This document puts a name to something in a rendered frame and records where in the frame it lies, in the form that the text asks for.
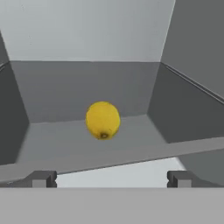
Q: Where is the yellow lemon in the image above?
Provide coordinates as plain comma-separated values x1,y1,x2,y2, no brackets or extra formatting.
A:
85,101,122,141

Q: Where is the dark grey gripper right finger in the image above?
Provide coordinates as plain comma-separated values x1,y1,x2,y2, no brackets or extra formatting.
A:
166,170,221,188

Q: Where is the grey fridge drawer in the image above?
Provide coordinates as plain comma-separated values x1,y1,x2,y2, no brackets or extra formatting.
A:
0,59,224,187

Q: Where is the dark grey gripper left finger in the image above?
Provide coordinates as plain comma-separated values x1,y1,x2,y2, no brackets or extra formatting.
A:
6,170,58,188

